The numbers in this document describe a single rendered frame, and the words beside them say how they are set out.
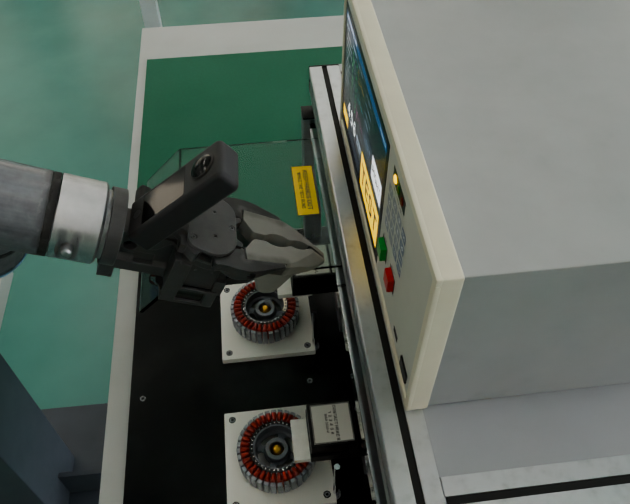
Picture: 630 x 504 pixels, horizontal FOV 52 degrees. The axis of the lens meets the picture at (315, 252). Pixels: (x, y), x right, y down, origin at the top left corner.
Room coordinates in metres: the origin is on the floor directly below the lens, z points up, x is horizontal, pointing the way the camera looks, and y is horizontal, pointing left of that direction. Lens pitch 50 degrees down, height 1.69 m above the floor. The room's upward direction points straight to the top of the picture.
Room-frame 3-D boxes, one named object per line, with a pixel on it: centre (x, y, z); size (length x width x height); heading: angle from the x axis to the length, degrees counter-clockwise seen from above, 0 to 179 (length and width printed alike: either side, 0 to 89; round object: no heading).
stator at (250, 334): (0.61, 0.08, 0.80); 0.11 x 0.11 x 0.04
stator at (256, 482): (0.37, 0.05, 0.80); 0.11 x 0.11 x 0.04
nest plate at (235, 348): (0.61, 0.08, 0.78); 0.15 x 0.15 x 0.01; 7
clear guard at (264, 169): (0.61, 0.07, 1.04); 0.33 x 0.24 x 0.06; 97
